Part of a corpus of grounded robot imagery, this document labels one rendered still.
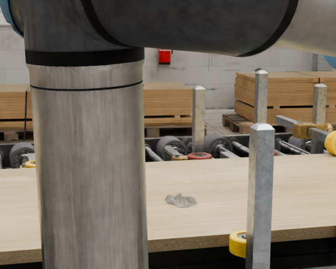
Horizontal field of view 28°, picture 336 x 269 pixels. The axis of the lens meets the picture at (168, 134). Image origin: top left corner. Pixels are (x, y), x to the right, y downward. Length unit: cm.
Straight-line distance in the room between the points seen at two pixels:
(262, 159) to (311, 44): 55
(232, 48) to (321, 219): 104
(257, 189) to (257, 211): 4
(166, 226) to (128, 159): 86
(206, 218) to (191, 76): 709
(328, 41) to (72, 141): 27
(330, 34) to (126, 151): 23
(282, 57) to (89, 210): 834
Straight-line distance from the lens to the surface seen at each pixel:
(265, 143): 120
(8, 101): 711
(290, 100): 763
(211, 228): 149
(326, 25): 67
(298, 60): 902
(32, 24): 63
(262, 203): 123
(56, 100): 62
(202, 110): 231
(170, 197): 168
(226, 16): 55
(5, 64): 839
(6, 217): 159
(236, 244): 140
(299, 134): 245
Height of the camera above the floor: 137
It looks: 10 degrees down
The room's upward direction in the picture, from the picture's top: 1 degrees clockwise
